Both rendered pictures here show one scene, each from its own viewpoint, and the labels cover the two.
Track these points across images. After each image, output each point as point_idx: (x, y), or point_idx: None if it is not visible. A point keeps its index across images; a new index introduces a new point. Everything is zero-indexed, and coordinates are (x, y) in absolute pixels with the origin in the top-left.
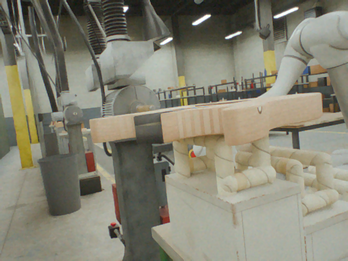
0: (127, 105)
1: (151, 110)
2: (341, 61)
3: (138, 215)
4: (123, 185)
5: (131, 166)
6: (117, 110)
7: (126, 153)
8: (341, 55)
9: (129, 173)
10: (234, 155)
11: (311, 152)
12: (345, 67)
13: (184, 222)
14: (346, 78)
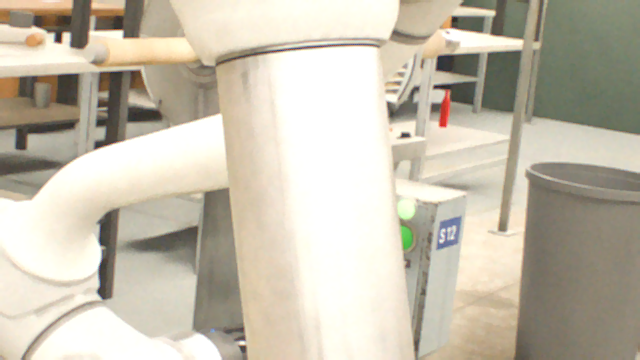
0: (176, 25)
1: (84, 58)
2: (190, 42)
3: None
4: (194, 310)
5: (233, 257)
6: (147, 31)
7: (226, 204)
8: (177, 11)
9: (221, 278)
10: (23, 319)
11: None
12: (220, 82)
13: None
14: (225, 145)
